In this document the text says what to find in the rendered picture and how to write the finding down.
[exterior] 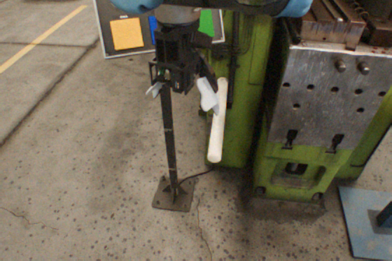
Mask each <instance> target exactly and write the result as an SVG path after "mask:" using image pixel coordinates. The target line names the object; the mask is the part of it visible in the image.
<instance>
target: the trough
mask: <svg viewBox="0 0 392 261"><path fill-rule="evenodd" d="M325 1H326V3H327V4H328V5H329V7H330V8H331V10H332V11H333V13H334V14H335V15H336V16H337V18H341V19H343V21H340V20H337V21H338V22H342V23H347V21H348V17H347V16H346V15H345V14H344V12H343V11H342V10H341V9H340V7H339V6H338V5H337V4H336V3H335V2H334V0H325Z"/></svg>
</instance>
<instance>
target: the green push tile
mask: <svg viewBox="0 0 392 261"><path fill-rule="evenodd" d="M198 30H199V31H203V32H204V33H206V34H208V35H209V36H211V37H214V28H213V22H212V16H211V10H202V11H201V15H200V17H199V29H198Z"/></svg>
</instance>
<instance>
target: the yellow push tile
mask: <svg viewBox="0 0 392 261"><path fill-rule="evenodd" d="M111 32H112V36H113V42H114V46H115V50H126V49H132V48H142V47H143V46H144V43H143V39H142V35H141V28H140V24H139V19H138V18H131V19H125V20H119V21H112V22H111Z"/></svg>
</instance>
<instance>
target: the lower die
mask: <svg viewBox="0 0 392 261"><path fill-rule="evenodd" d="M334 2H335V3H336V4H337V5H338V6H339V7H340V9H341V10H342V11H343V12H344V14H345V15H346V16H347V17H348V21H347V23H342V22H338V21H337V19H338V18H337V16H336V15H335V14H334V13H333V11H332V10H331V8H330V7H329V5H328V4H327V3H326V0H313V1H312V3H311V6H310V8H309V10H308V12H307V13H306V14H305V15H303V16H302V17H297V19H296V27H297V30H298V32H299V35H300V38H301V40H310V41H321V42H333V43H344V44H347V41H348V42H352V43H356V45H357V44H358V42H359V40H360V37H361V34H362V32H363V28H364V27H365V24H366V22H365V21H364V20H363V19H362V18H361V17H360V16H359V17H358V16H357V15H358V14H357V13H356V12H355V13H354V12H353V11H354V9H353V8H352V7H350V8H349V6H350V5H349V4H348V3H345V0H334ZM323 38H325V39H326V40H325V41H324V40H323Z"/></svg>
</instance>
